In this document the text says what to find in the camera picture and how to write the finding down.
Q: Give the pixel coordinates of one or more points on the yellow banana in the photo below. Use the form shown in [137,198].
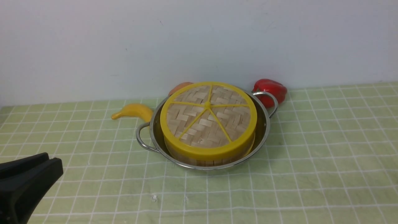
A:
[134,110]

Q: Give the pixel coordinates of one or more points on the red bell pepper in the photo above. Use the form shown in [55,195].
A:
[278,90]

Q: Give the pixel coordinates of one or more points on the bamboo steamer basket yellow rim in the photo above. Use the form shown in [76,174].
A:
[207,150]

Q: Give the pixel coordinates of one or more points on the stainless steel pot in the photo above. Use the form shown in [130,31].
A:
[150,136]

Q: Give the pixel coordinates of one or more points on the woven bamboo steamer lid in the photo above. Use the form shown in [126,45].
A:
[208,107]

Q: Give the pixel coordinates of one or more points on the green checked tablecloth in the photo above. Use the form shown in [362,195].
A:
[331,158]

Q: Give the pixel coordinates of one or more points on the orange fruit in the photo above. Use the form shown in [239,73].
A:
[178,87]

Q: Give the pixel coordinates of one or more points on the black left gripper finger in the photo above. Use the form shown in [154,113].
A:
[21,194]
[19,166]

